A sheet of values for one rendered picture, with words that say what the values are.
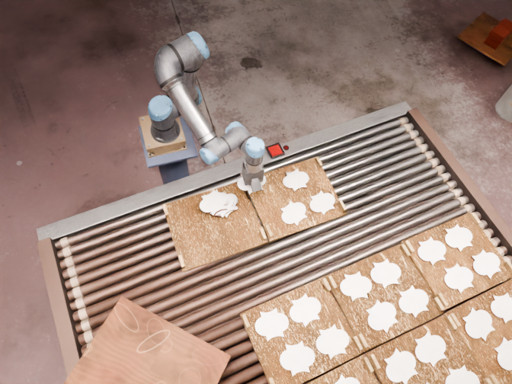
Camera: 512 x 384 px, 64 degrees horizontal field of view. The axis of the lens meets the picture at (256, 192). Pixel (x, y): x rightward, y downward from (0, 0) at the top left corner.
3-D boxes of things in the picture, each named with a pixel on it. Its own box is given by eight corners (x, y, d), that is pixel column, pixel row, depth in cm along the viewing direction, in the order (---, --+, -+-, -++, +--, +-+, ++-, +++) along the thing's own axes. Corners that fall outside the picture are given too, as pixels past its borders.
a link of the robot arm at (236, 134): (216, 129, 168) (233, 148, 164) (238, 116, 171) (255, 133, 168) (218, 141, 175) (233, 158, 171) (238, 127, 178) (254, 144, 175)
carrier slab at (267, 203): (243, 180, 208) (243, 179, 207) (315, 158, 217) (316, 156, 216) (270, 242, 193) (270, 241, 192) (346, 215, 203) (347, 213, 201)
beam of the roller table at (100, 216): (40, 233, 196) (35, 228, 190) (401, 107, 246) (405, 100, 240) (44, 248, 192) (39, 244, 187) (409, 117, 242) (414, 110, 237)
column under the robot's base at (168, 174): (152, 193, 304) (126, 120, 227) (202, 181, 311) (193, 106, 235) (162, 240, 288) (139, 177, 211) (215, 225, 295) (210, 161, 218)
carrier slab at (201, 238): (161, 206, 199) (161, 204, 197) (241, 181, 208) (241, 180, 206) (183, 273, 184) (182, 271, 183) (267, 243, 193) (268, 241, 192)
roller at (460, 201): (86, 359, 169) (82, 357, 165) (460, 197, 217) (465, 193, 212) (88, 371, 167) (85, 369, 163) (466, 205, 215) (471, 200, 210)
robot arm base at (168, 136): (146, 125, 216) (142, 114, 207) (173, 114, 220) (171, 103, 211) (158, 148, 211) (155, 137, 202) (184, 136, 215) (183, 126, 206)
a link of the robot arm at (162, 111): (145, 117, 206) (141, 101, 194) (168, 104, 210) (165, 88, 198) (159, 134, 203) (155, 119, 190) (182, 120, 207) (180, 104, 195)
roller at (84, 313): (75, 313, 178) (71, 311, 173) (438, 167, 225) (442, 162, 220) (77, 324, 176) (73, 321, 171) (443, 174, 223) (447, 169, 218)
